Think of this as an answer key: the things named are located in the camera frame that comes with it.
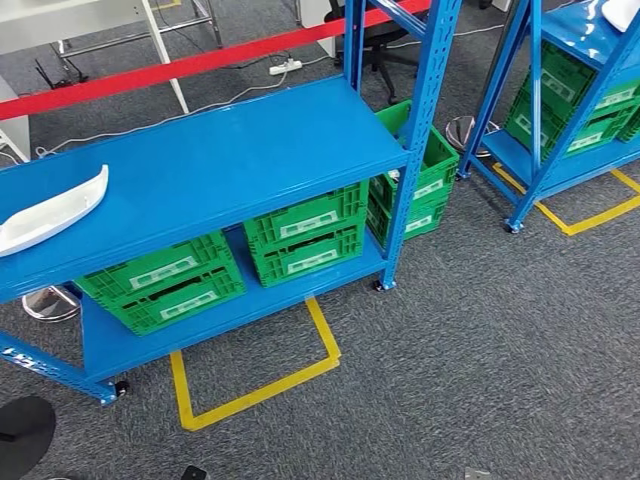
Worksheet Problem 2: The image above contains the blue metal shelf rack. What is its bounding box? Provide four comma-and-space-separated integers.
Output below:
0, 0, 463, 407
457, 0, 640, 234

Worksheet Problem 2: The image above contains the white plastic trim part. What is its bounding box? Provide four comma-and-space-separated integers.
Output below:
599, 0, 640, 33
0, 164, 110, 260

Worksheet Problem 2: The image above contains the chrome stanchion base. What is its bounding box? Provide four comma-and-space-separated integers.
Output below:
445, 115, 500, 159
21, 286, 82, 325

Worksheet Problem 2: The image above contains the red barrier belt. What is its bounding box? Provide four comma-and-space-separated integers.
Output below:
0, 0, 432, 123

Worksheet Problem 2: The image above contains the white power strip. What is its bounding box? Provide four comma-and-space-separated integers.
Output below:
269, 58, 304, 76

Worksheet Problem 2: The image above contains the black office chair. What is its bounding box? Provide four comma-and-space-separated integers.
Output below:
325, 0, 426, 106

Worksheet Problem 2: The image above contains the white partition desk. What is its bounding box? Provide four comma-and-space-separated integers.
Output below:
294, 0, 336, 58

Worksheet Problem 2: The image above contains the black round base plate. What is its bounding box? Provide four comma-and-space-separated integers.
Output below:
0, 396, 57, 480

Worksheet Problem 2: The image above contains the white floor cable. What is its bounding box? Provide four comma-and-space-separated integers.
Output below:
35, 62, 341, 159

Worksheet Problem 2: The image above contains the steel table frame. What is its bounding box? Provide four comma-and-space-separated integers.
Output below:
57, 0, 223, 61

